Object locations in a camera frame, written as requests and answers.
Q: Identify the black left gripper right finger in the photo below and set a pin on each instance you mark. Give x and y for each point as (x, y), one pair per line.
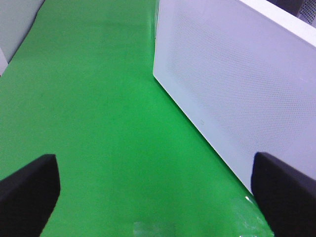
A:
(285, 196)

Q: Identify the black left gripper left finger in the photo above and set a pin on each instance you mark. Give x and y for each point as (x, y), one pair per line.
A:
(28, 197)

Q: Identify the white microwave door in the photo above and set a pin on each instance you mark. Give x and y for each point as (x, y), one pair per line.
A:
(244, 73)

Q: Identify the white microwave oven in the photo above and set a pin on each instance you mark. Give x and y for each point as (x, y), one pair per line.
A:
(302, 9)

